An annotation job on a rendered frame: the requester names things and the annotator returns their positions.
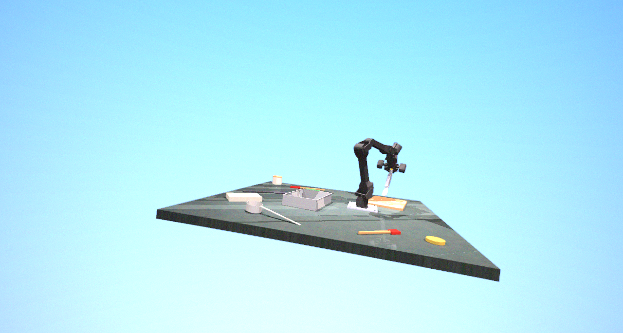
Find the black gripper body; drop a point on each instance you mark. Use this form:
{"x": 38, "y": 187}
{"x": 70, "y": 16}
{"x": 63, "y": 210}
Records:
{"x": 393, "y": 165}

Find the white measuring scoop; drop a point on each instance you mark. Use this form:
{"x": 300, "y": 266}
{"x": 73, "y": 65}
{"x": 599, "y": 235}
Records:
{"x": 256, "y": 207}

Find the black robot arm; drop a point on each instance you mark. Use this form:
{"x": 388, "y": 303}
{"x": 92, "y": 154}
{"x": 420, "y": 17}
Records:
{"x": 365, "y": 190}

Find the yellow flat disc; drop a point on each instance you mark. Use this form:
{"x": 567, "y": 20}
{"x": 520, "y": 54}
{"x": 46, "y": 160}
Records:
{"x": 435, "y": 240}

